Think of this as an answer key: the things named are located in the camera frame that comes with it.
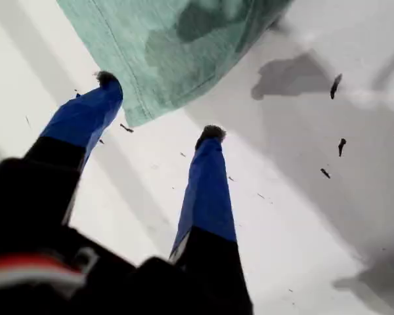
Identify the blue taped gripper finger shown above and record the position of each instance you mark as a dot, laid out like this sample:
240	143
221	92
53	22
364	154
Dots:
210	203
82	118

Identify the pale green T-shirt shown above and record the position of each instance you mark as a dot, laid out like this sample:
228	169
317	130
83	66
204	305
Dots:
170	49

